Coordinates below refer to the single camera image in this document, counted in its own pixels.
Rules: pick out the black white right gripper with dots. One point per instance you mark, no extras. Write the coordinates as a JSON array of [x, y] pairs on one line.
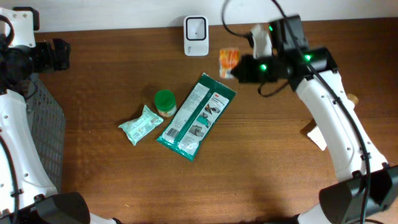
[[243, 73]]

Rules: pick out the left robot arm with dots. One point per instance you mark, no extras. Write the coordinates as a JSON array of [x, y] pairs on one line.
[[27, 193]]

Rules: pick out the white lotion tube gold cap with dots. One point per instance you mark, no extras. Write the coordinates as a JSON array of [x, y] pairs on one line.
[[315, 134]]

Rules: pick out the orange tissue packet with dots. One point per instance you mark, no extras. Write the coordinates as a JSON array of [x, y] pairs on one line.
[[228, 59]]

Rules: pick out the grey plastic basket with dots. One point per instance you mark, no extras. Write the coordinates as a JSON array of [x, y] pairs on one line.
[[47, 125]]

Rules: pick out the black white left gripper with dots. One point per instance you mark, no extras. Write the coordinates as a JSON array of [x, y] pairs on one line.
[[46, 50]]

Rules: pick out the mint green snack packet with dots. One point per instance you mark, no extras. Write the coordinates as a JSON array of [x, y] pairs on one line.
[[138, 128]]

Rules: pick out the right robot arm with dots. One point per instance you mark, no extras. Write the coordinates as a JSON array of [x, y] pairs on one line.
[[367, 184]]

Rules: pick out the green white gloves package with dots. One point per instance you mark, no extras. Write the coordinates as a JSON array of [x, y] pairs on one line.
[[194, 120]]

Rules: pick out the white barcode scanner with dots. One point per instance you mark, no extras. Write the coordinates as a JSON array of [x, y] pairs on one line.
[[196, 36]]

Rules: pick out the green lid jar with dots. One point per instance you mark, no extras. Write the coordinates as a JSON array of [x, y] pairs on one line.
[[165, 103]]

